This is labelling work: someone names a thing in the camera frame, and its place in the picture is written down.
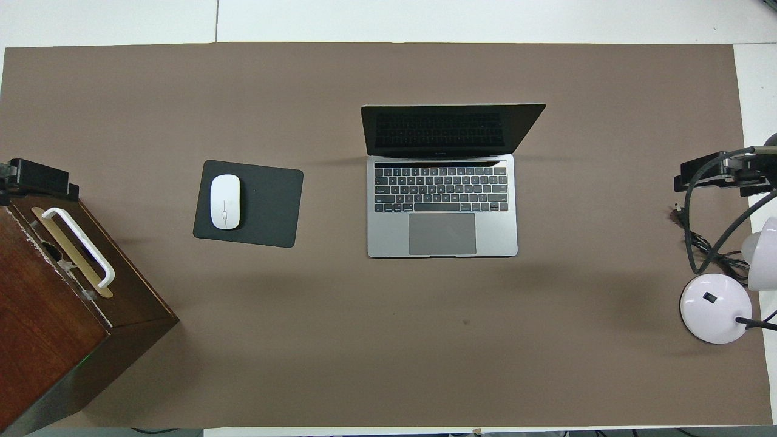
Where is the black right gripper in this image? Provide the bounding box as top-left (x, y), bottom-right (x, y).
top-left (673, 147), bottom-right (777, 198)

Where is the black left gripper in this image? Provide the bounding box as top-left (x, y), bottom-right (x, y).
top-left (0, 159), bottom-right (80, 203)

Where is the grey aluminium laptop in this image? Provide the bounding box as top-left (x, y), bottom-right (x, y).
top-left (361, 103), bottom-right (546, 259)

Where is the white desk lamp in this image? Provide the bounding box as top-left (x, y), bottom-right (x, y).
top-left (680, 217), bottom-right (777, 345)

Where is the dark brown wooden box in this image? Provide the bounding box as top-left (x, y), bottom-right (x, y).
top-left (0, 193), bottom-right (180, 436)

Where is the white computer mouse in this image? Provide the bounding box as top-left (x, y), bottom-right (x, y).
top-left (210, 174), bottom-right (242, 231)

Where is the black mouse pad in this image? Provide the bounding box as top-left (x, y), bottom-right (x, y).
top-left (193, 160), bottom-right (304, 248)

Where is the large brown table mat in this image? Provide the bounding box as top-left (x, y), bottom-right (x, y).
top-left (0, 42), bottom-right (773, 429)

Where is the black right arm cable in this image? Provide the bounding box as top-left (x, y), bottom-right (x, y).
top-left (684, 147), bottom-right (777, 275)

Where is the white box handle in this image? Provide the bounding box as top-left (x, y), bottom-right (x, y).
top-left (41, 207), bottom-right (116, 289)

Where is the black power cord with plug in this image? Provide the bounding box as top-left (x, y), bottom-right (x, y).
top-left (670, 205), bottom-right (752, 283)

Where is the gold metal handle plate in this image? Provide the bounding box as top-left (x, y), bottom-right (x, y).
top-left (31, 206), bottom-right (114, 299)

